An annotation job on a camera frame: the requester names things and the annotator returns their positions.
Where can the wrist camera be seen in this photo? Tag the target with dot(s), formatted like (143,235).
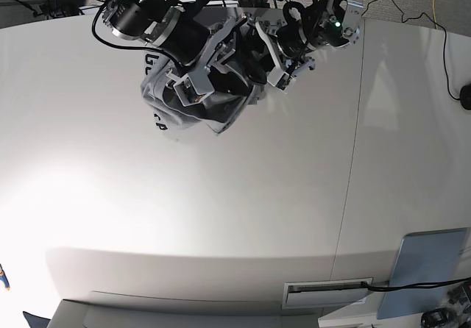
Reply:
(187,94)
(279,79)

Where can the blue-grey flat board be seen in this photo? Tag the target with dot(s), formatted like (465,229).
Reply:
(423,257)

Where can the white table cable tray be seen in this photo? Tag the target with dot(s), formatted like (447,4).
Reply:
(306,295)

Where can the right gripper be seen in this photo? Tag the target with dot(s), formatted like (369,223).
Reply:
(207,56)

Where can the grey T-shirt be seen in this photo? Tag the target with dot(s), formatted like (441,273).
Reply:
(217,114)

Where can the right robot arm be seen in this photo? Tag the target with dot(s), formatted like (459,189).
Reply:
(128,24)

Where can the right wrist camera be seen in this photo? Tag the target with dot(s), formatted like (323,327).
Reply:
(187,94)

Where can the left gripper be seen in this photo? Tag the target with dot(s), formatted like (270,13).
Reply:
(273,45)

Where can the black device bottom right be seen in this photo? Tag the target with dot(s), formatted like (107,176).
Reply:
(440,317)

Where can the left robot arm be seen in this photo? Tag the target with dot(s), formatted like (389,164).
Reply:
(334,23)

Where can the blue orange tool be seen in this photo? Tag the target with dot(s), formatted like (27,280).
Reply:
(4,279)

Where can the black round puck device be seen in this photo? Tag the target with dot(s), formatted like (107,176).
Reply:
(465,97)

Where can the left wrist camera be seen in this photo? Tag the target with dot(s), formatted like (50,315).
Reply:
(279,79)

